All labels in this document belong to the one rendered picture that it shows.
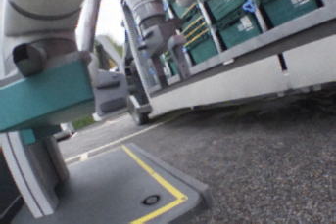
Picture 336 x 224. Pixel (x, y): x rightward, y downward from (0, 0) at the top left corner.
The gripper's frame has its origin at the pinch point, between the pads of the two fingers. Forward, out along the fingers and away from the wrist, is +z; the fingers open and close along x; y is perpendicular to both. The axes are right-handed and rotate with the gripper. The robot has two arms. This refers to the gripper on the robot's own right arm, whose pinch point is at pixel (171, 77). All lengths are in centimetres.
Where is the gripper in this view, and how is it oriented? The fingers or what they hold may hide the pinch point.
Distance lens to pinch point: 48.1
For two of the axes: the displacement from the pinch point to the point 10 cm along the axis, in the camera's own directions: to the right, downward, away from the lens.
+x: 4.0, -1.1, -9.1
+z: 3.3, 9.5, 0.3
